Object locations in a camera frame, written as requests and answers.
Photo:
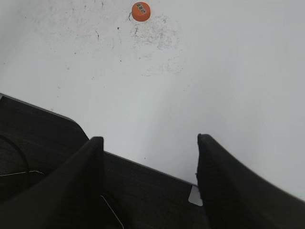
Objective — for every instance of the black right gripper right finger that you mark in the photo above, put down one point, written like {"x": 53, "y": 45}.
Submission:
{"x": 235, "y": 197}

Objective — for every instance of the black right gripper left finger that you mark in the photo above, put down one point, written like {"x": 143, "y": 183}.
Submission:
{"x": 68, "y": 198}

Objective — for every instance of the orange bottle cap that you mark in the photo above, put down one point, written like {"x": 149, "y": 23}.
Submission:
{"x": 141, "y": 11}

